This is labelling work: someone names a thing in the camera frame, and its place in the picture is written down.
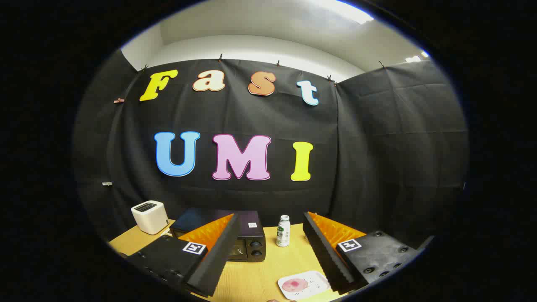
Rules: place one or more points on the white plastic bottle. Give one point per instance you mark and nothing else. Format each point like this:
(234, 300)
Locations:
(283, 233)

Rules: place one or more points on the black toaster oven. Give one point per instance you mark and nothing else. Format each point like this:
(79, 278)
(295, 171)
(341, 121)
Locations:
(248, 247)

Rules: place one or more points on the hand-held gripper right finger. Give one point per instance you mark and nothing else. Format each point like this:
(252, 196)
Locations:
(325, 256)

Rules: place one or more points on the round pink food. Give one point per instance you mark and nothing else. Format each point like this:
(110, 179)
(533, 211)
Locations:
(295, 285)

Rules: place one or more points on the white square plate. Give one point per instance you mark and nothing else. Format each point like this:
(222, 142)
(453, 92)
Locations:
(315, 280)

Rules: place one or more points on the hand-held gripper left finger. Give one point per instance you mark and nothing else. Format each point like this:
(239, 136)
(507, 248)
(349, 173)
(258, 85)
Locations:
(218, 260)

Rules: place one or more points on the white toaster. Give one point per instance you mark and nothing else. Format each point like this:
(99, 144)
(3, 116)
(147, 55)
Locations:
(149, 218)

